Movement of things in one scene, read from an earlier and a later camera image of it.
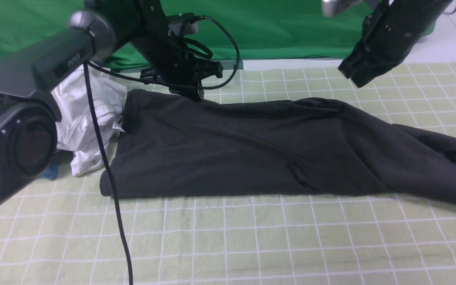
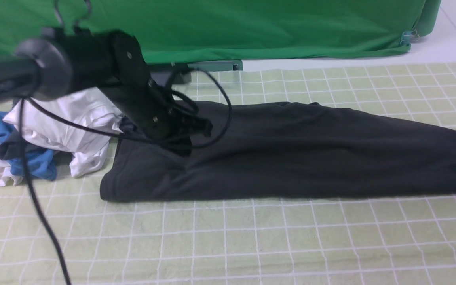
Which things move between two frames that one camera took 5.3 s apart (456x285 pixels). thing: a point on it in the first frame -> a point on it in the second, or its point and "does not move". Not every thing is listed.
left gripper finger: [206, 68] -> [201, 126]
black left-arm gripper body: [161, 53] -> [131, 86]
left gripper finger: [196, 94] -> [182, 146]
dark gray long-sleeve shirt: [158, 145] does not move
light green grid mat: [66, 231] does not move
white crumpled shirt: [76, 133] does not move
